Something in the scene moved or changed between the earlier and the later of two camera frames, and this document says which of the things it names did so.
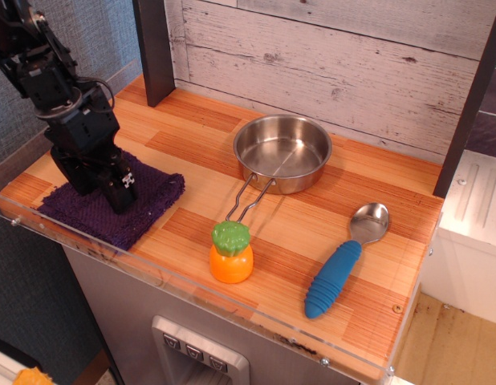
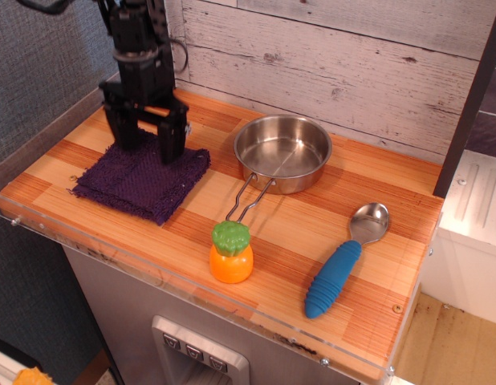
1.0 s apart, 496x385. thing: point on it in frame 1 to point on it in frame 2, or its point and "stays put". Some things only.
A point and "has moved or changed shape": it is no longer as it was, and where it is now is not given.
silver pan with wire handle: [286, 154] stays put
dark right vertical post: [460, 138] stays put
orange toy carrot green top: [231, 258] stays put
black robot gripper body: [84, 139] to [145, 79]
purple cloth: [157, 190] has moved or changed shape
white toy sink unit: [464, 266] stays put
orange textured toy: [31, 376] stays put
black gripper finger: [83, 177] to [124, 122]
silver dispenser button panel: [189, 358] stays put
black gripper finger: [119, 187] to [172, 134]
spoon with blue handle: [367, 223] stays put
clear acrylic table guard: [64, 238] stays put
